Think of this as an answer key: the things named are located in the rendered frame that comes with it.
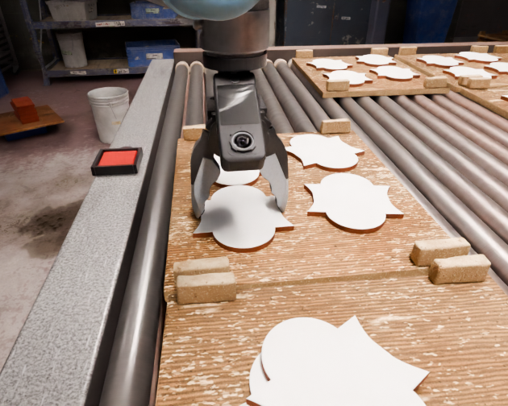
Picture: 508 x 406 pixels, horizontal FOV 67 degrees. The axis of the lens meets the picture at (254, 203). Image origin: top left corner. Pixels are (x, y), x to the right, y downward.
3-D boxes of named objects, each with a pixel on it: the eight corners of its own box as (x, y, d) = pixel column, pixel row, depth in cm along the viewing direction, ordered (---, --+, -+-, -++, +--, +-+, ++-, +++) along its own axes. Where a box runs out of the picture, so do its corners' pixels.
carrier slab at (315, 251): (164, 303, 41) (163, 292, 40) (178, 145, 75) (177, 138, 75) (471, 274, 45) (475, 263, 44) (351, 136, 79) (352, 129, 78)
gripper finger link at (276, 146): (296, 168, 50) (266, 110, 46) (298, 174, 49) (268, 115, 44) (264, 184, 51) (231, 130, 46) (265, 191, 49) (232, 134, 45)
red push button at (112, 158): (97, 173, 67) (96, 166, 66) (105, 158, 72) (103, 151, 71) (133, 171, 67) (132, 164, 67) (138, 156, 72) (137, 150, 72)
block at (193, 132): (184, 142, 73) (182, 127, 72) (184, 138, 75) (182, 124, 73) (214, 140, 74) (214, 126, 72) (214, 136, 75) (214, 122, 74)
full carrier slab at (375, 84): (322, 97, 101) (323, 80, 99) (291, 62, 135) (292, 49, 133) (448, 93, 104) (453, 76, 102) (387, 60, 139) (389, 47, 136)
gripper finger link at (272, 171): (294, 185, 56) (267, 133, 52) (303, 206, 51) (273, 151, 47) (275, 194, 57) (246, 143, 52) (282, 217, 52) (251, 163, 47)
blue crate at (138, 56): (128, 67, 452) (125, 48, 440) (127, 60, 485) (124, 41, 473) (181, 64, 468) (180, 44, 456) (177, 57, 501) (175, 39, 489)
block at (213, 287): (177, 306, 39) (174, 286, 37) (178, 293, 40) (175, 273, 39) (236, 302, 39) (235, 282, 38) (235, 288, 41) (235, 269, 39)
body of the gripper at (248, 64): (262, 136, 54) (263, 43, 47) (272, 163, 46) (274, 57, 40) (206, 138, 53) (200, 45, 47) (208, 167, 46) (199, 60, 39)
